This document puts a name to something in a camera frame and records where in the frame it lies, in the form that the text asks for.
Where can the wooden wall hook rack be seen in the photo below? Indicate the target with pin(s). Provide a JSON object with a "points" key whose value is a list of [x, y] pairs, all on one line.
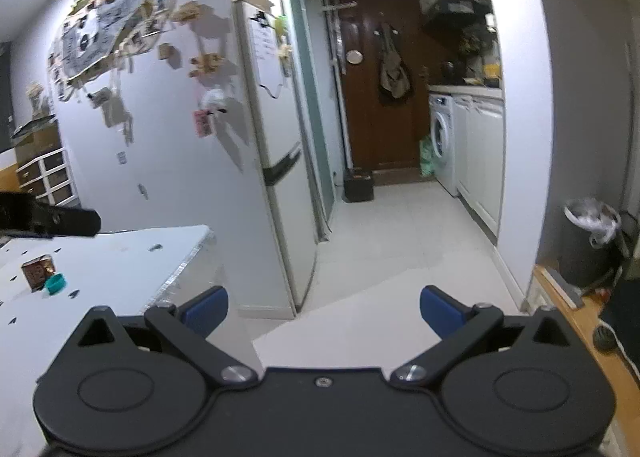
{"points": [[206, 65]]}

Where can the yellow container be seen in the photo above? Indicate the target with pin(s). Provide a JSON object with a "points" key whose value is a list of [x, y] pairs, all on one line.
{"points": [[491, 70]]}

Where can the black printed cloth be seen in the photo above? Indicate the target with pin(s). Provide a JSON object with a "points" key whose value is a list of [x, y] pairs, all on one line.
{"points": [[627, 302]]}

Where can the brown wooden door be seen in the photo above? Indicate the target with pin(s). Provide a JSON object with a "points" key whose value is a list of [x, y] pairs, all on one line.
{"points": [[365, 112]]}

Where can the white refrigerator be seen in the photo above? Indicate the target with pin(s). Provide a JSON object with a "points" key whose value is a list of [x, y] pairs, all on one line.
{"points": [[285, 237]]}

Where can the hanging khaki bag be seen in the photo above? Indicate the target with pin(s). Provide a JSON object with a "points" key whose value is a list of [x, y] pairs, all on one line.
{"points": [[395, 72]]}

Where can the white bin liner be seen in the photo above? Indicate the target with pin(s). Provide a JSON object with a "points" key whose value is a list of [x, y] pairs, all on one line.
{"points": [[592, 219]]}

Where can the white drawer cabinet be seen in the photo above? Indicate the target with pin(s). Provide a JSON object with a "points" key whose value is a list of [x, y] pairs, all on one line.
{"points": [[47, 177]]}

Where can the frosted glass sliding door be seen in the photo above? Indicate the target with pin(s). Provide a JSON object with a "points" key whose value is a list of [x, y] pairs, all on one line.
{"points": [[312, 112]]}

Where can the white washing machine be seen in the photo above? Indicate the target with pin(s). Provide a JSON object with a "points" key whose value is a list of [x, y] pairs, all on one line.
{"points": [[444, 142]]}

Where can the white kitchen base cabinets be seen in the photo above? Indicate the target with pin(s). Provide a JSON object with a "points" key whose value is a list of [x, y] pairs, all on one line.
{"points": [[480, 162]]}

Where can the small brown patterned box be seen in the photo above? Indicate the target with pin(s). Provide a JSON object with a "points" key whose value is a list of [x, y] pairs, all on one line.
{"points": [[37, 274]]}

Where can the white wall conduit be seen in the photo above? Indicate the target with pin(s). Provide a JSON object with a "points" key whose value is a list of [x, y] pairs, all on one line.
{"points": [[627, 127]]}

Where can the white wall socket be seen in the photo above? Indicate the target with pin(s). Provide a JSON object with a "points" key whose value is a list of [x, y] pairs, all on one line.
{"points": [[143, 191], [122, 158]]}

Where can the black pot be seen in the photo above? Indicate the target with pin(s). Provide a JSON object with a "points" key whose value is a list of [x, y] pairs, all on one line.
{"points": [[448, 68]]}

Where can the black box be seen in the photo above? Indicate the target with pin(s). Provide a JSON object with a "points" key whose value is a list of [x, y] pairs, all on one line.
{"points": [[358, 186]]}

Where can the pink hanging card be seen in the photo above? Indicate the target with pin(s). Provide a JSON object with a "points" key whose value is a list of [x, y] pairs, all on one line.
{"points": [[202, 123]]}

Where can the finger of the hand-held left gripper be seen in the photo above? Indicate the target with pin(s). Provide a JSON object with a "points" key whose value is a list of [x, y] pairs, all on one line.
{"points": [[70, 223]]}

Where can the wall photo collage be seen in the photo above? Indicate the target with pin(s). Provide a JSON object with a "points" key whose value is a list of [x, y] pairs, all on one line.
{"points": [[100, 32]]}

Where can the brown doormat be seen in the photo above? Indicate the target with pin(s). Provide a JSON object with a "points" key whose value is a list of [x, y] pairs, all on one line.
{"points": [[399, 176]]}

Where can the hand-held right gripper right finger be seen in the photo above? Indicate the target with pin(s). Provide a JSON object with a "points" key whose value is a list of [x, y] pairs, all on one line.
{"points": [[442, 309]]}

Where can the dried flowers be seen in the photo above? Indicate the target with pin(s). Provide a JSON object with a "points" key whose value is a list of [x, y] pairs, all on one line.
{"points": [[39, 99]]}

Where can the green plastic bag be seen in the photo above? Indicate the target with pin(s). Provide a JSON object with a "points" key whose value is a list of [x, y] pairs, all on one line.
{"points": [[428, 157]]}

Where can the wooden top low cabinet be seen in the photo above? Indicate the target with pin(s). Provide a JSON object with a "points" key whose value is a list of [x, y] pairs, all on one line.
{"points": [[590, 317]]}

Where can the black round speaker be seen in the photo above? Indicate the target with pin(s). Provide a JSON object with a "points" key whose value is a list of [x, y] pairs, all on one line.
{"points": [[605, 338]]}

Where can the grey flat board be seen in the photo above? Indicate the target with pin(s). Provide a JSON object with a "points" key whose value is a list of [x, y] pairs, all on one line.
{"points": [[565, 289]]}

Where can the grey trash bin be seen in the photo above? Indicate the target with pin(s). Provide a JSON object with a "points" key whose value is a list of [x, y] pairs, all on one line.
{"points": [[582, 262]]}

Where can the black range hood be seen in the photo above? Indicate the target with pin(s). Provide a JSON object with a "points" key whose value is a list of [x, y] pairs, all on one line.
{"points": [[455, 11]]}

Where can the white hanging plush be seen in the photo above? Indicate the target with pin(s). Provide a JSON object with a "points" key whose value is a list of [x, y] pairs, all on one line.
{"points": [[214, 101]]}

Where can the white coat rack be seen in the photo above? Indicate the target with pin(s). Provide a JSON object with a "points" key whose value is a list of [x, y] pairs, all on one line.
{"points": [[340, 7]]}

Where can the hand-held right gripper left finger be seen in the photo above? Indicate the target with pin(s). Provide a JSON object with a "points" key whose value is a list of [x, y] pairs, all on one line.
{"points": [[205, 309]]}

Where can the silver foil covered table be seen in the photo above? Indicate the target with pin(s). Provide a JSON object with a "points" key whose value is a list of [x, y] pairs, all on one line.
{"points": [[125, 277]]}

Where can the cardboard box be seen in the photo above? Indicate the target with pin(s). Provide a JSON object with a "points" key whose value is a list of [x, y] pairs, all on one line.
{"points": [[37, 137]]}

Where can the round white hanging plate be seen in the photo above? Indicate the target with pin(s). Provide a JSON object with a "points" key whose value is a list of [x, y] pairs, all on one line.
{"points": [[355, 57]]}

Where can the teal round lid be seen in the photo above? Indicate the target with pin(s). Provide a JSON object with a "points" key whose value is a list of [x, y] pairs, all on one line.
{"points": [[55, 284]]}

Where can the green fridge magnet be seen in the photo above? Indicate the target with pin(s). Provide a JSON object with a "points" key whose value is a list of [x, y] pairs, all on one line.
{"points": [[281, 24]]}

